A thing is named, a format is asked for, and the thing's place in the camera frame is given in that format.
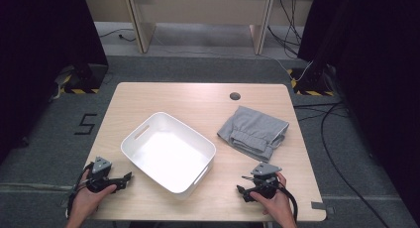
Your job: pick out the black stand base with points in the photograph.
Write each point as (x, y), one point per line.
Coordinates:
(87, 76)
(312, 81)

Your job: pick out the person's left hand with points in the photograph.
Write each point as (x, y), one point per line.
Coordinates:
(85, 201)

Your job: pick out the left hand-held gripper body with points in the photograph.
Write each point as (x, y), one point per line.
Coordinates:
(100, 165)

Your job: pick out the black curtain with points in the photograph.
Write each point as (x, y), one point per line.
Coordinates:
(39, 56)
(379, 72)

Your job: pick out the person's right hand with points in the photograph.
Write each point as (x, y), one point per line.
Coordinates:
(277, 206)

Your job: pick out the grey tape piece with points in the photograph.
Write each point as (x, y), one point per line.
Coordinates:
(318, 205)

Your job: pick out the yellow black hazard tape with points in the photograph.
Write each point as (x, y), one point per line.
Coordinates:
(313, 93)
(78, 91)

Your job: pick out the black tape floor mark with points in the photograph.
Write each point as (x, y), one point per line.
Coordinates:
(86, 124)

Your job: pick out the white plastic basket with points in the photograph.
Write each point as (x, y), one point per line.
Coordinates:
(168, 155)

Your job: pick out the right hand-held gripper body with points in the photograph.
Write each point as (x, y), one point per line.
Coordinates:
(265, 185)

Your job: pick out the light wooden desk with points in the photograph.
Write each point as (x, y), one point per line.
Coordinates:
(201, 6)

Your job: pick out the grey shorts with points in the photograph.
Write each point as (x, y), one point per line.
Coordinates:
(254, 130)

